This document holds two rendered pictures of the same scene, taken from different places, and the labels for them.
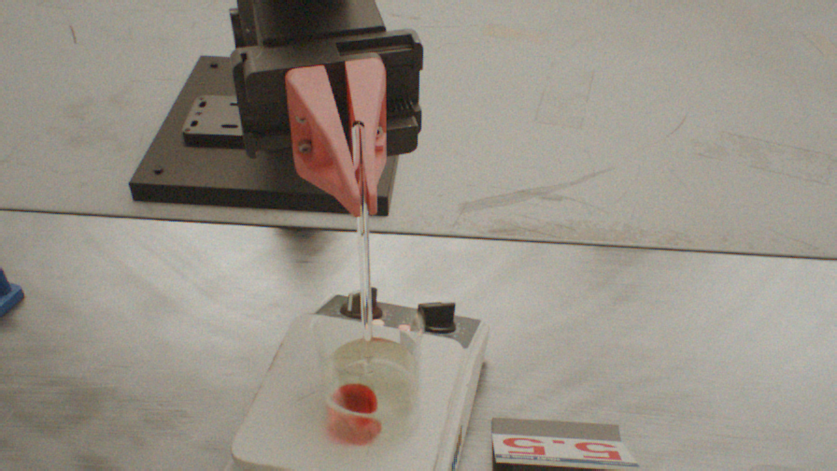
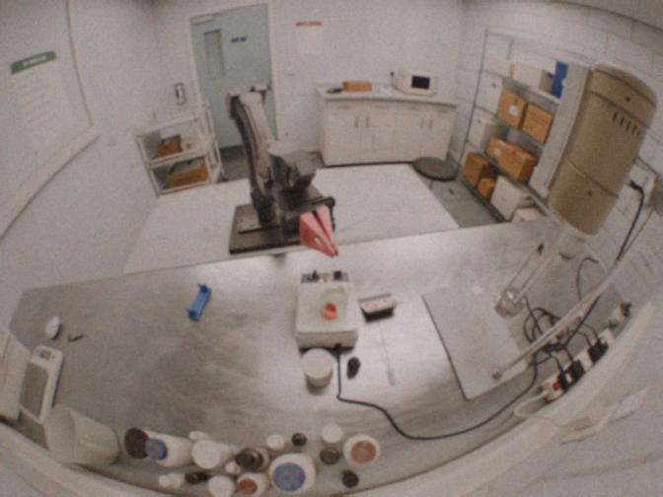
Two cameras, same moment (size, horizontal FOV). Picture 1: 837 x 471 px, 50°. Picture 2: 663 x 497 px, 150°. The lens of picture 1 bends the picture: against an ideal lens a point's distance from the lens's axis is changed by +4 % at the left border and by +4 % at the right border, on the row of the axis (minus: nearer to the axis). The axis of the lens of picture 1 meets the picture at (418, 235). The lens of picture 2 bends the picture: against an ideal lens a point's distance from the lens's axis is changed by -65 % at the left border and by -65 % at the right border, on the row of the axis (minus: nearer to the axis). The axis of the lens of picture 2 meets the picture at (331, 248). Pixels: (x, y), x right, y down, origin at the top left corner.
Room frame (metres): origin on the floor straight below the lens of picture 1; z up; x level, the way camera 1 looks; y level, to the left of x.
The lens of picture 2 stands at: (0.08, 0.11, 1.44)
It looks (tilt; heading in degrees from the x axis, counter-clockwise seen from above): 46 degrees down; 344
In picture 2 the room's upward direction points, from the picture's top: straight up
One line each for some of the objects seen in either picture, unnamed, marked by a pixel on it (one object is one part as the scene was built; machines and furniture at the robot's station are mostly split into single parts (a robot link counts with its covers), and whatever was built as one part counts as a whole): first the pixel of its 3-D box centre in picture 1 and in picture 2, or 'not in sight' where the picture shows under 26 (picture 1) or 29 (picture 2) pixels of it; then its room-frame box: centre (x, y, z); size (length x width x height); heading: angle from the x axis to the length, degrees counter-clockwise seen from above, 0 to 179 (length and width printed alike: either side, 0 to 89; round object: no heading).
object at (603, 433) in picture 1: (560, 442); (379, 301); (0.36, -0.10, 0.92); 0.09 x 0.06 x 0.04; 87
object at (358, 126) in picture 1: (364, 271); (331, 272); (0.34, 0.03, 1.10); 0.01 x 0.01 x 0.20
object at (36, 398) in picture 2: not in sight; (38, 382); (0.25, 1.00, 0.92); 0.26 x 0.19 x 0.05; 170
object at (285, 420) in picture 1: (354, 398); (326, 306); (0.34, 0.04, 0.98); 0.12 x 0.12 x 0.01; 76
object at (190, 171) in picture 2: not in sight; (182, 151); (2.62, 0.95, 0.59); 0.65 x 0.48 x 0.93; 85
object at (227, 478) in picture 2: not in sight; (225, 485); (0.02, 0.32, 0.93); 0.05 x 0.05 x 0.05
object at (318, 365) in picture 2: not in sight; (318, 369); (0.23, 0.09, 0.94); 0.06 x 0.06 x 0.08
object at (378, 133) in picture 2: not in sight; (378, 136); (2.64, -1.20, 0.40); 0.24 x 0.01 x 0.30; 85
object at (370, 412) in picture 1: (369, 376); (333, 301); (0.33, 0.03, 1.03); 0.07 x 0.06 x 0.08; 172
